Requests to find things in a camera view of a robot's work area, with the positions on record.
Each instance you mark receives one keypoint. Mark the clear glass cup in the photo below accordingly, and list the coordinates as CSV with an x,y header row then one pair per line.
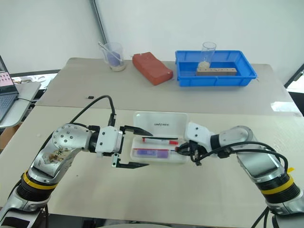
x,y
208,53

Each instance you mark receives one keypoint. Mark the white plastic pencil case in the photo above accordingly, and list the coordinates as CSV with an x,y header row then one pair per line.
x,y
158,123

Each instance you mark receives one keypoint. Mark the red brick-shaped block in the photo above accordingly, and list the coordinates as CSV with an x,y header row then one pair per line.
x,y
152,67

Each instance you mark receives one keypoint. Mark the glass beaker with purple liquid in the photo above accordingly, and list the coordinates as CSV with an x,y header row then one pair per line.
x,y
116,59

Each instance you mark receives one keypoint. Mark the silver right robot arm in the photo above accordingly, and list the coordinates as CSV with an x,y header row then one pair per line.
x,y
259,164

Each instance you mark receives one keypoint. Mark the thin black pen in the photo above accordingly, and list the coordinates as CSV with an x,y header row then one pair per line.
x,y
161,137

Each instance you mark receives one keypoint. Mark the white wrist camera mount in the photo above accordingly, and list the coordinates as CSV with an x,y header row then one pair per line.
x,y
196,134
108,141

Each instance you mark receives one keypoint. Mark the purple marker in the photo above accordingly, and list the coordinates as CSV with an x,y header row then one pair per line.
x,y
147,153

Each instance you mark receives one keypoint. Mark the brown cardboard box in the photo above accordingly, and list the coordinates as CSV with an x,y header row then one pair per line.
x,y
8,134

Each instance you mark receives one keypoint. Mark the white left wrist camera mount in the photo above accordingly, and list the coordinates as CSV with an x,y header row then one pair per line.
x,y
108,141

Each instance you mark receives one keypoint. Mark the grey laptop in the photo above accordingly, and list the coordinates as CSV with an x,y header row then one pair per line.
x,y
7,97

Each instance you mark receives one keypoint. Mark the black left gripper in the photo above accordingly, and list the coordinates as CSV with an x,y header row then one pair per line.
x,y
122,145

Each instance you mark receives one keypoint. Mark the blue plastic bin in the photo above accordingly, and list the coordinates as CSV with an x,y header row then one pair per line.
x,y
213,80

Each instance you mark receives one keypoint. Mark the red and white marker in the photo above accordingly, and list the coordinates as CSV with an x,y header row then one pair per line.
x,y
164,142

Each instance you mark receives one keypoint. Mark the small black clip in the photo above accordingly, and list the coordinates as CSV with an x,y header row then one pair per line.
x,y
90,97

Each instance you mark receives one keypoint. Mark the grey side table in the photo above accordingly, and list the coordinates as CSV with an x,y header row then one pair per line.
x,y
26,92

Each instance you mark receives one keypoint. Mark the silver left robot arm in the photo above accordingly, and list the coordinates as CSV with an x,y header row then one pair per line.
x,y
64,147

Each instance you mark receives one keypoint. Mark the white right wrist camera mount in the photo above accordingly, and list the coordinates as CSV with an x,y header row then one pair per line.
x,y
196,134

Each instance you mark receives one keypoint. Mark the black stand leg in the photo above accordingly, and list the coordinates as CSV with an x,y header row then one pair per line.
x,y
294,76

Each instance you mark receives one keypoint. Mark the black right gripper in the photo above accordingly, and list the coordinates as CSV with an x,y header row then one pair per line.
x,y
196,152

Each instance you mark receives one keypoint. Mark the metal stirring spoon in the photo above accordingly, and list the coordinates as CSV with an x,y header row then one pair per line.
x,y
107,49

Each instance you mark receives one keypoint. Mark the wooden block with holes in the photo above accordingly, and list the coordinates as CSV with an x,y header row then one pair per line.
x,y
223,71

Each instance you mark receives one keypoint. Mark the metal flexible conduit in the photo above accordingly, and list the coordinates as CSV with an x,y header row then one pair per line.
x,y
99,21

